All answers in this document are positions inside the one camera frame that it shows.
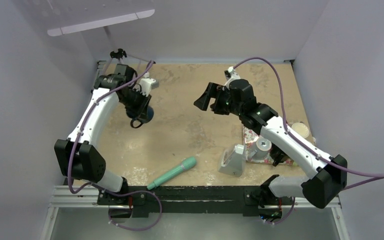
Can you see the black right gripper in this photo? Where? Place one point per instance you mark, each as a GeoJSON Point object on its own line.
{"type": "Point", "coordinates": [221, 90]}

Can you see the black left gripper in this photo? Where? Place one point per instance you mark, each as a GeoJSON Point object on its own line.
{"type": "Point", "coordinates": [140, 110]}

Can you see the dark blue mug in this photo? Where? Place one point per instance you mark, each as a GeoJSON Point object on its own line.
{"type": "Point", "coordinates": [143, 118]}

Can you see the white footed mug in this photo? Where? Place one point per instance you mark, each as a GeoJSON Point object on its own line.
{"type": "Point", "coordinates": [258, 149]}

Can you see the cream mug black handle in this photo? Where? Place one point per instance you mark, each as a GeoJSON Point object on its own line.
{"type": "Point", "coordinates": [301, 128]}

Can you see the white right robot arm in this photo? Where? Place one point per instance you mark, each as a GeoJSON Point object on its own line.
{"type": "Point", "coordinates": [325, 175]}

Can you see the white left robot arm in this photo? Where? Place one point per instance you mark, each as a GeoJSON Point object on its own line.
{"type": "Point", "coordinates": [79, 160]}

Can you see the black mug on tray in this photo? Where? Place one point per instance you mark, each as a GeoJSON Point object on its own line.
{"type": "Point", "coordinates": [277, 156]}

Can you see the floral tray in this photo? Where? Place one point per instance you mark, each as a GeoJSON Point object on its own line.
{"type": "Point", "coordinates": [248, 136]}

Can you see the teal handheld massager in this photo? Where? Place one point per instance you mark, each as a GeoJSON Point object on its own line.
{"type": "Point", "coordinates": [185, 165]}

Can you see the grey charging dock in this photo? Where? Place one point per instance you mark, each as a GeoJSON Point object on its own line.
{"type": "Point", "coordinates": [232, 161]}

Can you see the overhead light panel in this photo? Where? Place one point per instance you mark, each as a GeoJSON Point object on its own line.
{"type": "Point", "coordinates": [63, 17]}

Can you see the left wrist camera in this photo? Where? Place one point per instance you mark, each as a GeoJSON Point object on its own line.
{"type": "Point", "coordinates": [147, 84]}

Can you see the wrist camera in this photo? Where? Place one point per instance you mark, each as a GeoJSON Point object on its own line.
{"type": "Point", "coordinates": [230, 75]}
{"type": "Point", "coordinates": [147, 84]}

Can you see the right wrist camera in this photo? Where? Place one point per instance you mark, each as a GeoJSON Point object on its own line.
{"type": "Point", "coordinates": [230, 75]}

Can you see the camera tripod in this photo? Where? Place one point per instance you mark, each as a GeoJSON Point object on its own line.
{"type": "Point", "coordinates": [118, 54]}

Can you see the black mounting base rail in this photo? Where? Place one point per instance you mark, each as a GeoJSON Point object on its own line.
{"type": "Point", "coordinates": [247, 200]}

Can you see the aluminium frame rail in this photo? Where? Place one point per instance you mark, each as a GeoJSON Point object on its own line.
{"type": "Point", "coordinates": [79, 217]}

